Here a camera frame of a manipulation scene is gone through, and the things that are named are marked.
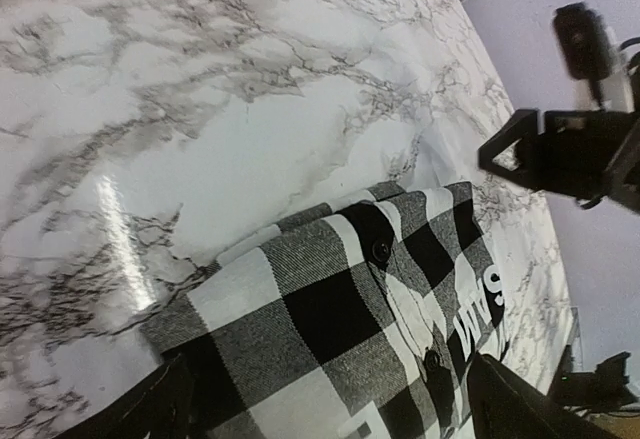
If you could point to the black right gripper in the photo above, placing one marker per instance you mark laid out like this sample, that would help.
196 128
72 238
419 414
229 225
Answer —
589 156

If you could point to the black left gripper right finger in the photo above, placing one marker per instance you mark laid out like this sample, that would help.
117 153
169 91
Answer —
503 405

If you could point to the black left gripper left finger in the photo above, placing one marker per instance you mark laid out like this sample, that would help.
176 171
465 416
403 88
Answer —
158 407

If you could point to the black white plaid shirt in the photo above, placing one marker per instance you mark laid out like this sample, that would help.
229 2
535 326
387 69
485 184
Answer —
358 318

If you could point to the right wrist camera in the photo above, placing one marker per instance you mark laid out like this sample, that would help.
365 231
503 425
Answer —
609 76

